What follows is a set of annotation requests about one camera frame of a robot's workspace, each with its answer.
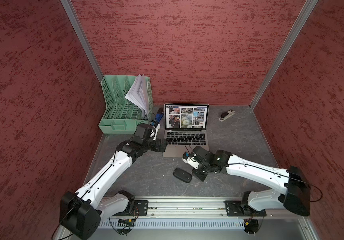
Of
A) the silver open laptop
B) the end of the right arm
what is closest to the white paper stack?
the silver open laptop

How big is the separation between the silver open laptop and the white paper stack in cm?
14

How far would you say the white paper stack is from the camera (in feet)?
3.01

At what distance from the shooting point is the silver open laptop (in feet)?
3.25

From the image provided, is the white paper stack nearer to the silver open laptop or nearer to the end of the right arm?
the silver open laptop
